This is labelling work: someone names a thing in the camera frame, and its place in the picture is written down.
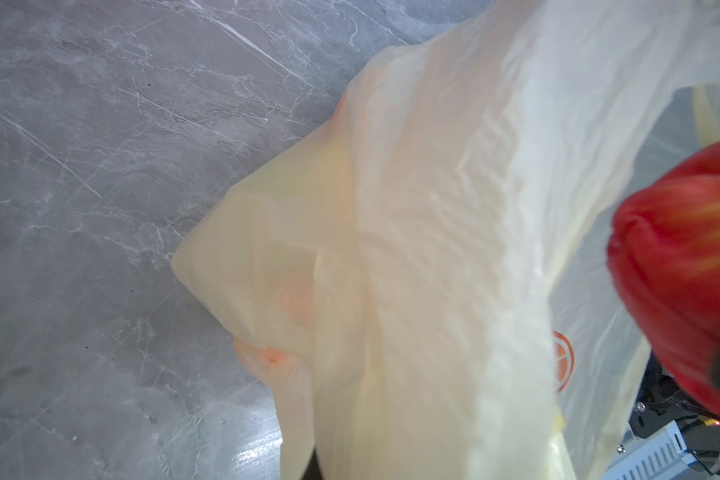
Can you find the printed translucent plastic bag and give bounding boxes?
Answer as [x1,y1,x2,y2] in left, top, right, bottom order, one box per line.
[171,1,720,479]

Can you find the red apple fruit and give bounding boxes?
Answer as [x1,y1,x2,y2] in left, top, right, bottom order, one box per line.
[607,141,720,419]

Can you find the left green circuit board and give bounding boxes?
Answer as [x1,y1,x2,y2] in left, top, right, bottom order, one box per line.
[603,356,720,480]

